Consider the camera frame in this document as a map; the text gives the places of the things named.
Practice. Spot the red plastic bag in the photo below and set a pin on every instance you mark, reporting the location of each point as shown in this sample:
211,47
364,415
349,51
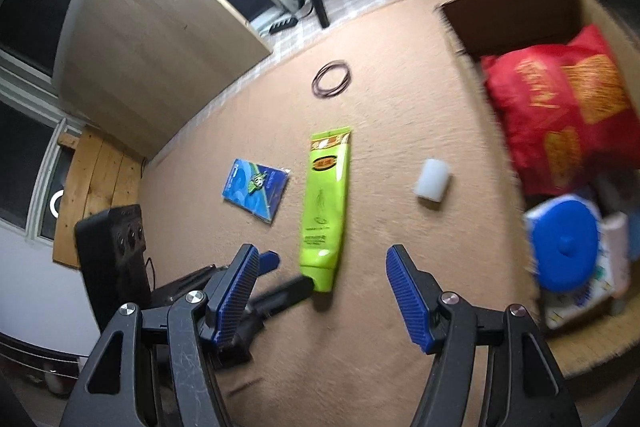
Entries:
560,107

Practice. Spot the small white bottle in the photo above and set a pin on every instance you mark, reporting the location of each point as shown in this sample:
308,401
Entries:
617,252

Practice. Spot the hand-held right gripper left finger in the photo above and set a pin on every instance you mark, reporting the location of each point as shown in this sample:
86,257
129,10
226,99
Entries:
239,294

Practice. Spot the blue card packet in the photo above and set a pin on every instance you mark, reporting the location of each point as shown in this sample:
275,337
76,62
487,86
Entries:
255,189

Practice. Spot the wooden plank bench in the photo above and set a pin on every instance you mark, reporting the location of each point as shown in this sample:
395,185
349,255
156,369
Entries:
95,197

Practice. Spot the cardboard box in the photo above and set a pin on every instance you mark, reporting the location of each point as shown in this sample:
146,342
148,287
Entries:
590,12

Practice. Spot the wooden cabinet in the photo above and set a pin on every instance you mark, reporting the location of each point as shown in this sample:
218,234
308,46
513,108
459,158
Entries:
150,42

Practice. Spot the green tube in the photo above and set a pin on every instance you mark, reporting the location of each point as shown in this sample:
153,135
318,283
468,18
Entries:
325,207

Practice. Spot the blue round container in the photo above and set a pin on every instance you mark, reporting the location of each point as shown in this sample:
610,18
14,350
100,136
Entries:
565,247

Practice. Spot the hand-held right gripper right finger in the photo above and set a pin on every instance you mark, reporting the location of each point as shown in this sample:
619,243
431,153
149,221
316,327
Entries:
406,299

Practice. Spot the black power strip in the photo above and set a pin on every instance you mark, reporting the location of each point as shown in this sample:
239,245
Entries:
284,24

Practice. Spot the patterned tissue pack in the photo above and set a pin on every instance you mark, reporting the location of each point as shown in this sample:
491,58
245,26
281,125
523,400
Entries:
575,302

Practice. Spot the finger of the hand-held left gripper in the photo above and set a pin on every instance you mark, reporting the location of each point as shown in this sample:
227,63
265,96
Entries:
285,292
269,262

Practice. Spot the white translucent cap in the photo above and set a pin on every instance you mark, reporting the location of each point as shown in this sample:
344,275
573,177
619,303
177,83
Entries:
432,179

